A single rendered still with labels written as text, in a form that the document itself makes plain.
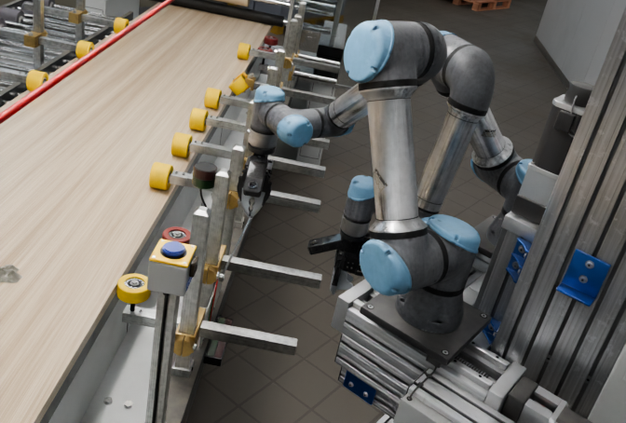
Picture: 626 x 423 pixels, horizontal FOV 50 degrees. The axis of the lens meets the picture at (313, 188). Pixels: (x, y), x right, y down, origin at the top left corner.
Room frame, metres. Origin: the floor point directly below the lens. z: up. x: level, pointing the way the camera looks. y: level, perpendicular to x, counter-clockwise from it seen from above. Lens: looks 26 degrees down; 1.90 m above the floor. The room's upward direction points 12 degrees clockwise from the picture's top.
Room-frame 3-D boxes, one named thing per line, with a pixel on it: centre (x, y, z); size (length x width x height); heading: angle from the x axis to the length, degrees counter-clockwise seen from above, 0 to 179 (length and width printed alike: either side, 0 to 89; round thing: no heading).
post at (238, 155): (1.76, 0.23, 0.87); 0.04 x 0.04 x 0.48; 1
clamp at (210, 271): (1.53, 0.23, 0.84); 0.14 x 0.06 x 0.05; 1
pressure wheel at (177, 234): (1.55, 0.34, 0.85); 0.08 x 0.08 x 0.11
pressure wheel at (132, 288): (1.30, 0.38, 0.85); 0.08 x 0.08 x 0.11
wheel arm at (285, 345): (1.30, 0.18, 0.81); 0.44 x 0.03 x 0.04; 91
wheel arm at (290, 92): (2.80, 0.17, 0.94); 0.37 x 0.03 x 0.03; 91
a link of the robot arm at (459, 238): (1.24, -0.30, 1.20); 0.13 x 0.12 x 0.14; 130
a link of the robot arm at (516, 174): (1.66, -0.58, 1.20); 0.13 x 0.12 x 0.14; 29
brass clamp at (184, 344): (1.28, 0.23, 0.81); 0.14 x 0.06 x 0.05; 1
